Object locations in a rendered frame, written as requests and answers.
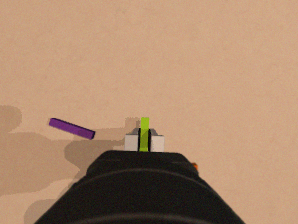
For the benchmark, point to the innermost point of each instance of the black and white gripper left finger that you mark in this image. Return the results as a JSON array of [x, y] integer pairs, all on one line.
[[132, 141]]

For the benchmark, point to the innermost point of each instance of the purple rod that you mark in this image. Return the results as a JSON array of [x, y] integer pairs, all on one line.
[[72, 128]]

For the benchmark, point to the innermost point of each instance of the lime green rod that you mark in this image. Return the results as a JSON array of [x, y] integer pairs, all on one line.
[[144, 134]]

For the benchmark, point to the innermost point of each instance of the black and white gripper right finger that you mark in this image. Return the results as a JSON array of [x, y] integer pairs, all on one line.
[[155, 141]]

